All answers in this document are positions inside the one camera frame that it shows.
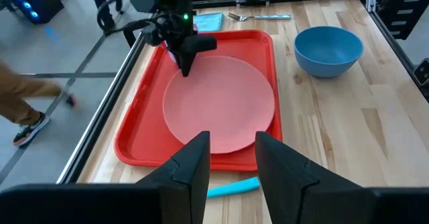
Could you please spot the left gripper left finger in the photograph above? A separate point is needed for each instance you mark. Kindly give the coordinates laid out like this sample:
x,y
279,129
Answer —
x,y
191,183

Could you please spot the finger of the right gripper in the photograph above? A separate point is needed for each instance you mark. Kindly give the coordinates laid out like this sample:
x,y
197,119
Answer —
x,y
189,54

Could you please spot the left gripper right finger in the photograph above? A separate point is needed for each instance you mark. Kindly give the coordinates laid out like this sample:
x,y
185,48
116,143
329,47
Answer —
x,y
285,190

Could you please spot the teal cloth napkin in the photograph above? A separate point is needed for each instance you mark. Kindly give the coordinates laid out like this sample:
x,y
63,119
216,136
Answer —
x,y
209,23

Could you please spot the pink plate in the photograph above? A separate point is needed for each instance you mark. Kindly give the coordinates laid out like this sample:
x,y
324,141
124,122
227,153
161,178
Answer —
x,y
218,106

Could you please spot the blue bowl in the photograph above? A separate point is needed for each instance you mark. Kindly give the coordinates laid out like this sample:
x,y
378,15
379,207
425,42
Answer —
x,y
328,49

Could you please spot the red plastic tray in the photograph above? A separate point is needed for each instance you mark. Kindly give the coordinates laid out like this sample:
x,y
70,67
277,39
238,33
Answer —
x,y
144,133

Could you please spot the black table clamp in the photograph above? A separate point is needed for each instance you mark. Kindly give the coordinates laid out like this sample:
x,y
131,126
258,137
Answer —
x,y
128,39

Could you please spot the dark metal stand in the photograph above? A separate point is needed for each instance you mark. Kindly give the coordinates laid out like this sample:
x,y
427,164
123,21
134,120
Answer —
x,y
402,16

